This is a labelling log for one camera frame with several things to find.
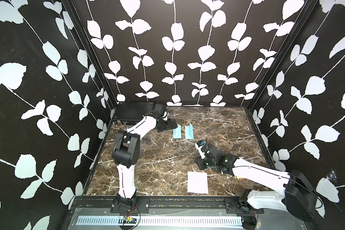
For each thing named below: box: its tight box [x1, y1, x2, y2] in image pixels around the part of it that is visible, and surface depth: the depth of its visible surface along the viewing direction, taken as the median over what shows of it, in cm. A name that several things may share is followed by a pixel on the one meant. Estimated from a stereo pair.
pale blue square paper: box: [172, 124, 182, 139], surface depth 103 cm
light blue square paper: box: [184, 122, 195, 140], surface depth 106 cm
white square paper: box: [187, 171, 209, 195], surface depth 84 cm
